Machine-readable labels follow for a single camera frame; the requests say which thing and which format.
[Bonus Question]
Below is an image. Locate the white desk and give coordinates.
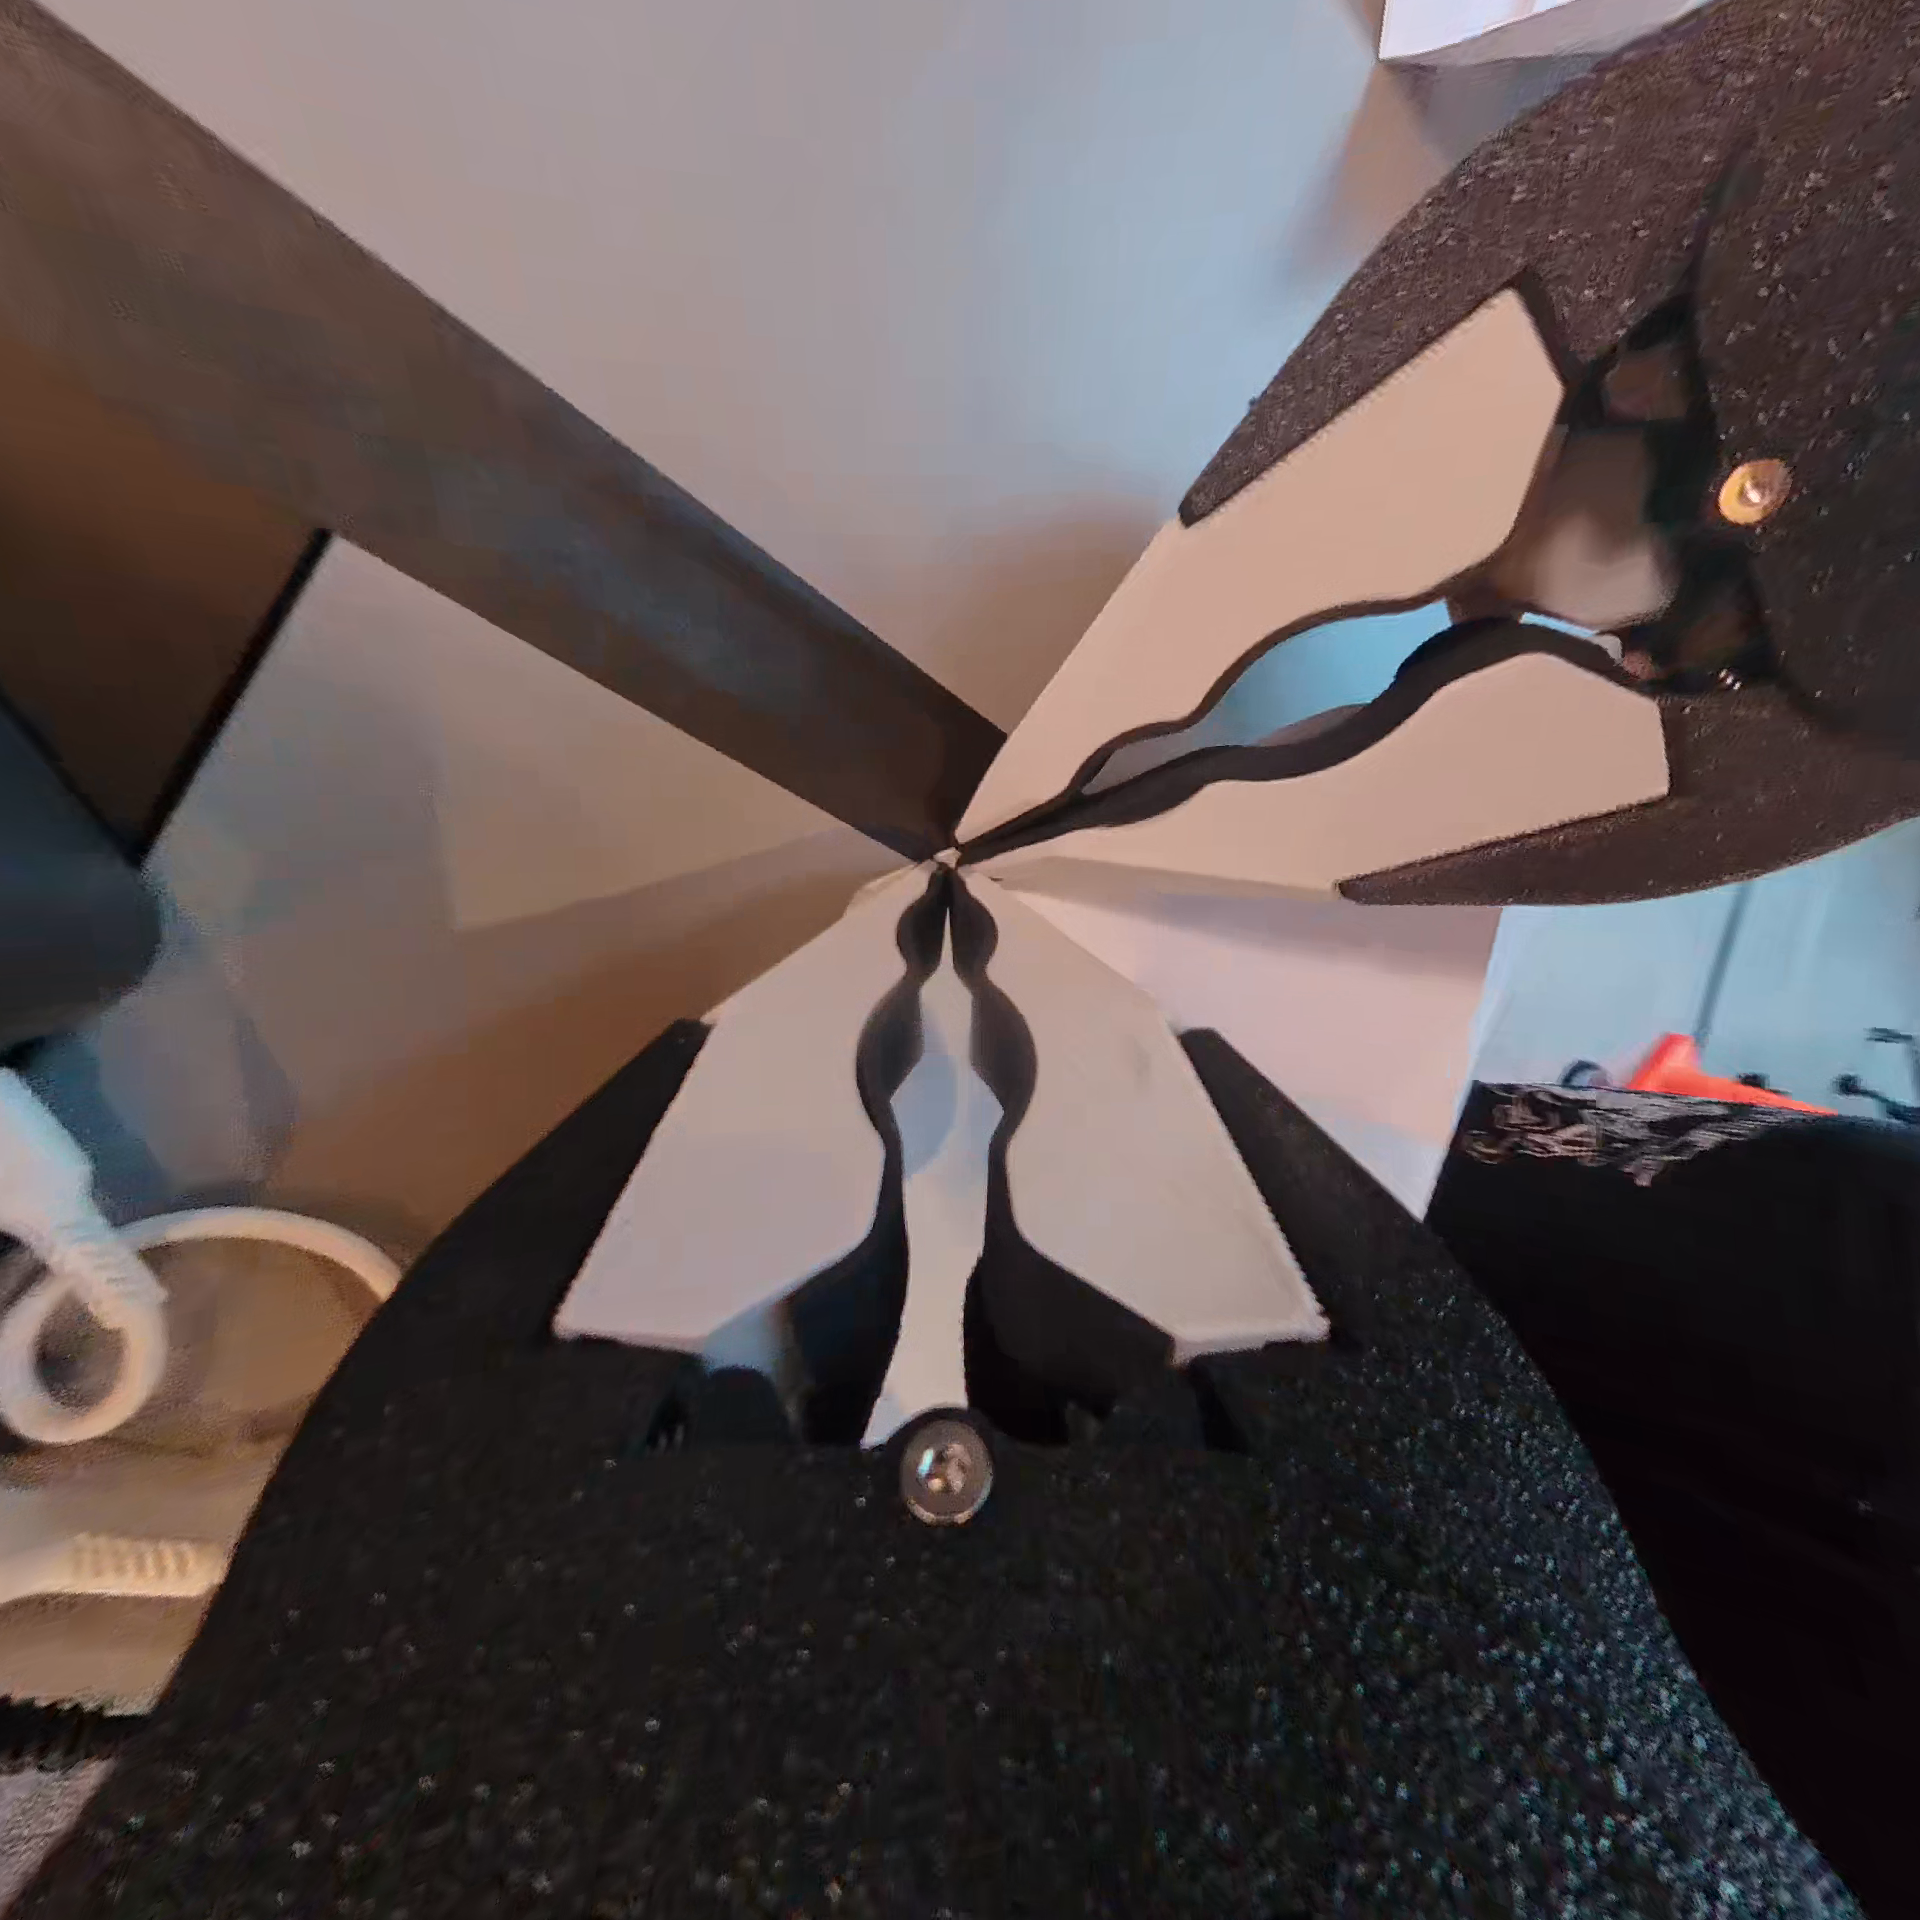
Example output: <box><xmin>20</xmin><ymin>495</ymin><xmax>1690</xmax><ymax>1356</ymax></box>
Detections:
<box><xmin>0</xmin><ymin>0</ymin><xmax>1920</xmax><ymax>1710</ymax></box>

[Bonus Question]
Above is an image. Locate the white paper sheet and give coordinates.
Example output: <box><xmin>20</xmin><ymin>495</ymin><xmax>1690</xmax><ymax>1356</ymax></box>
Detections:
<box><xmin>704</xmin><ymin>841</ymin><xmax>1504</xmax><ymax>1448</ymax></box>

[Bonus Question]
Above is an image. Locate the person's black clothing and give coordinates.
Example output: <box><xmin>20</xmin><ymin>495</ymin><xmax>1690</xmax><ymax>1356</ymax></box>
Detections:
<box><xmin>1420</xmin><ymin>1078</ymin><xmax>1920</xmax><ymax>1920</ymax></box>

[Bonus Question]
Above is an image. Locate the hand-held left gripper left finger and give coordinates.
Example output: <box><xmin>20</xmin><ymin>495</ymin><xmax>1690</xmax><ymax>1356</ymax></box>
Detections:
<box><xmin>552</xmin><ymin>860</ymin><xmax>954</xmax><ymax>1448</ymax></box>

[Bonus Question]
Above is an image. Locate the short white cable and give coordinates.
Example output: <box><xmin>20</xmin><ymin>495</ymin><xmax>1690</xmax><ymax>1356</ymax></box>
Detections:
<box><xmin>0</xmin><ymin>1069</ymin><xmax>406</xmax><ymax>1605</ymax></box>

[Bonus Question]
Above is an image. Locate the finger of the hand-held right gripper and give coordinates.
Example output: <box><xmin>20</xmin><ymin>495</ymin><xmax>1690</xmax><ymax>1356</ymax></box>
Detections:
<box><xmin>946</xmin><ymin>282</ymin><xmax>1683</xmax><ymax>850</ymax></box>
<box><xmin>957</xmin><ymin>617</ymin><xmax>1673</xmax><ymax>888</ymax></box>

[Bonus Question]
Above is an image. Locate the white paper airplane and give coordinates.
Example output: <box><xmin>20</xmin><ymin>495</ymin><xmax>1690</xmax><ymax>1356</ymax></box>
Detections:
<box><xmin>1377</xmin><ymin>0</ymin><xmax>1710</xmax><ymax>64</ymax></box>

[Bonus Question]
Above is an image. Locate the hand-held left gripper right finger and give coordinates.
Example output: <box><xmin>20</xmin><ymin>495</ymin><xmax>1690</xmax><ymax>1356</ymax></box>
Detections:
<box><xmin>946</xmin><ymin>861</ymin><xmax>1337</xmax><ymax>1448</ymax></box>

